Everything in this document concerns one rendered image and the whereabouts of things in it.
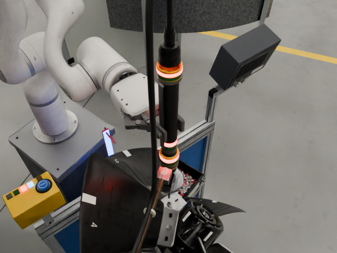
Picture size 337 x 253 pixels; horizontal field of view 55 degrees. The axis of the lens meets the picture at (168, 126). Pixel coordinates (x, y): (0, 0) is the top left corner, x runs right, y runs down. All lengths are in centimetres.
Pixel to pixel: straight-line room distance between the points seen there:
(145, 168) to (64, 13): 51
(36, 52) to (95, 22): 155
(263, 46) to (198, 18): 128
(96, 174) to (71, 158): 64
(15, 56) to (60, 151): 43
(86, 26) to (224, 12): 107
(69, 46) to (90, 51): 190
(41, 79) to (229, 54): 72
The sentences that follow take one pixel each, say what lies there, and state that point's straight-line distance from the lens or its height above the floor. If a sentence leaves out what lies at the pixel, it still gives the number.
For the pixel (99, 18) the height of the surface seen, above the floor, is 66.
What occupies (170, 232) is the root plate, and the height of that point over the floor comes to 124.
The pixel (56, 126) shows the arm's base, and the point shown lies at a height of 103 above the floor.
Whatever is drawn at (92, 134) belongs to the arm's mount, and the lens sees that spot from 139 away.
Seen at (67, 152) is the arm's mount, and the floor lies 97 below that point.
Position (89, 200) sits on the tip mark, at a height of 143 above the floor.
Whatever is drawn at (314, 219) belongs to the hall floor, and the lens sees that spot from 242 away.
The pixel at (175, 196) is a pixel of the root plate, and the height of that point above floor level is 119.
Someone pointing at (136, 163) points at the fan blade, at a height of 117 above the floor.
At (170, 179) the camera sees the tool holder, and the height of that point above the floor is 140.
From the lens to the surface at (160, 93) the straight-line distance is 56.
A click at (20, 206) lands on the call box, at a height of 107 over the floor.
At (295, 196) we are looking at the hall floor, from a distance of 245.
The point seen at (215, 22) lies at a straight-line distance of 269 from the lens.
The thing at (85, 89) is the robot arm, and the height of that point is 152.
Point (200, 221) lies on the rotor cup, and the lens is 83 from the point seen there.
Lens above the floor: 202
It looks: 50 degrees down
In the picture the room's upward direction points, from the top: straight up
